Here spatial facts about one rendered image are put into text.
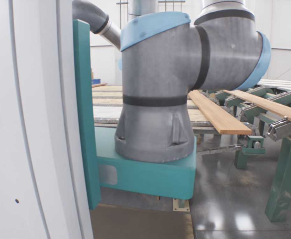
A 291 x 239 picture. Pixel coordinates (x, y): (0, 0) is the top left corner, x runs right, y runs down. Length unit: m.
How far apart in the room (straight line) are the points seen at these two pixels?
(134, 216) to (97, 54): 6.90
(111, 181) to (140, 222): 1.42
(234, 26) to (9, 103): 0.35
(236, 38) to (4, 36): 0.32
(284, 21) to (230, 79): 8.47
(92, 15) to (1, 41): 0.56
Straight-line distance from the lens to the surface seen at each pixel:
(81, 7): 0.80
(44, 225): 0.33
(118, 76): 7.07
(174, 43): 0.30
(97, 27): 0.80
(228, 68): 0.34
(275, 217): 1.99
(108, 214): 1.84
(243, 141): 1.60
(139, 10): 0.51
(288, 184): 1.83
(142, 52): 0.29
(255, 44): 0.38
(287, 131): 1.65
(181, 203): 1.87
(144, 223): 1.74
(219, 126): 1.29
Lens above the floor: 1.23
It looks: 15 degrees down
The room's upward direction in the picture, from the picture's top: straight up
